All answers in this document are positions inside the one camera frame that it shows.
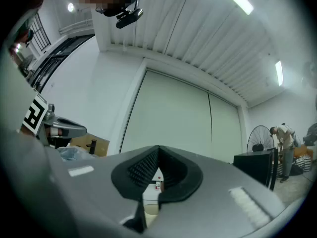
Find black standing fan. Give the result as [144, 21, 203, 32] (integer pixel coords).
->
[247, 125, 276, 156]

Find person's grey shirt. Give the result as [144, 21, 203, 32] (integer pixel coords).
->
[0, 8, 54, 238]

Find striped bag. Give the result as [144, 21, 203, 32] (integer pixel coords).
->
[293, 157, 313, 175]

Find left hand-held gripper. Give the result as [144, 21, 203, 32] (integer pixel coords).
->
[21, 94, 88, 147]

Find black window frame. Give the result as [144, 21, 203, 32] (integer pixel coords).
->
[30, 33, 96, 93]

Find short ceiling tube light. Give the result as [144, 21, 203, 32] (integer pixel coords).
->
[275, 60, 284, 87]

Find black cabinet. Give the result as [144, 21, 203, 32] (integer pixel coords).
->
[233, 148, 279, 191]

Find wide white roller blind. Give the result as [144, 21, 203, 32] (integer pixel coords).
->
[120, 69, 213, 160]

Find black bracket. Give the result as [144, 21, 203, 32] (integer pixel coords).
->
[86, 138, 99, 155]

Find cardboard box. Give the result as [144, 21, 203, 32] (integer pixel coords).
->
[70, 132, 110, 157]

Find translucent blue plastic bag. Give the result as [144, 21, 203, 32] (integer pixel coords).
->
[57, 146, 96, 161]

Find black bag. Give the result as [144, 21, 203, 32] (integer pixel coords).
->
[289, 163, 305, 177]

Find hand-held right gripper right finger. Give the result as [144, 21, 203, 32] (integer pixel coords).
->
[145, 145, 286, 238]

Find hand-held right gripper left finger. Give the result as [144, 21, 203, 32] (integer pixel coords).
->
[51, 145, 159, 238]

